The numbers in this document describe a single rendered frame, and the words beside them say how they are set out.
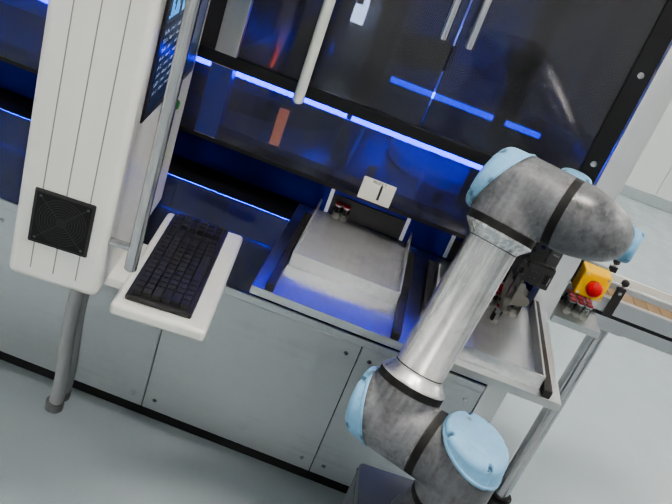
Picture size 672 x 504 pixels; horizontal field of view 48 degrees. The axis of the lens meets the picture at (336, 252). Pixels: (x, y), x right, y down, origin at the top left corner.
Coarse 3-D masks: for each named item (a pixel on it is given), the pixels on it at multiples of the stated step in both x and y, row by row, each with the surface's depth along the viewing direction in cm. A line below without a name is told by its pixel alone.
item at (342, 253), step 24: (312, 216) 189; (312, 240) 185; (336, 240) 189; (360, 240) 194; (384, 240) 198; (408, 240) 199; (312, 264) 170; (336, 264) 178; (360, 264) 182; (384, 264) 186; (360, 288) 171; (384, 288) 170
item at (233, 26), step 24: (240, 0) 174; (240, 24) 176; (216, 48) 180; (240, 48) 180; (240, 72) 181; (264, 72) 180; (312, 96) 180; (336, 96) 180; (384, 120) 180; (432, 144) 180; (456, 144) 179; (288, 168) 189; (408, 216) 189
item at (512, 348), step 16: (480, 320) 178; (512, 320) 183; (528, 320) 186; (480, 336) 171; (496, 336) 174; (512, 336) 176; (528, 336) 179; (464, 352) 160; (480, 352) 159; (496, 352) 168; (512, 352) 170; (528, 352) 172; (496, 368) 160; (512, 368) 159; (528, 368) 166; (544, 368) 162; (528, 384) 160
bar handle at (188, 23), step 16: (192, 0) 123; (192, 16) 124; (192, 32) 126; (176, 48) 127; (176, 64) 128; (176, 80) 130; (176, 96) 131; (160, 112) 133; (160, 128) 134; (160, 144) 135; (160, 160) 137; (144, 192) 140; (144, 208) 141; (144, 224) 143; (112, 240) 145; (128, 256) 146
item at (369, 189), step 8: (368, 184) 187; (376, 184) 187; (384, 184) 187; (360, 192) 189; (368, 192) 188; (376, 192) 188; (384, 192) 187; (392, 192) 187; (368, 200) 189; (376, 200) 189; (384, 200) 188
